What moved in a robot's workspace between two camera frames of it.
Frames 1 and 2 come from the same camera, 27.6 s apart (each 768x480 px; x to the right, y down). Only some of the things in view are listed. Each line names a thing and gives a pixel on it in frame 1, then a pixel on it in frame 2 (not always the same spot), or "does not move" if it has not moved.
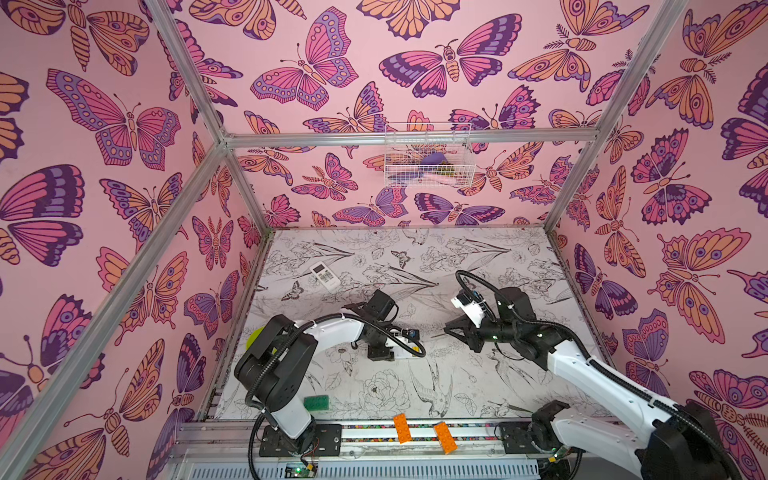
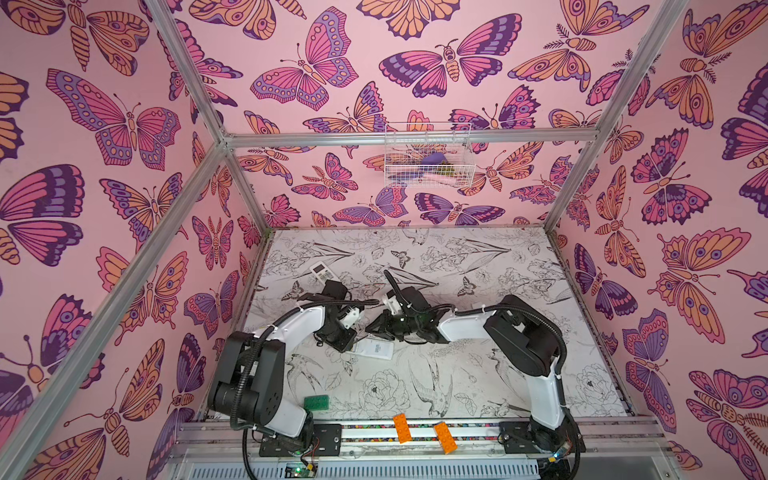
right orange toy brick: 445,437 does not move
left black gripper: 382,354 → 344,344
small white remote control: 331,282 does not move
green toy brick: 317,402 does not move
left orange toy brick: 402,427 does not move
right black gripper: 475,327 → 398,321
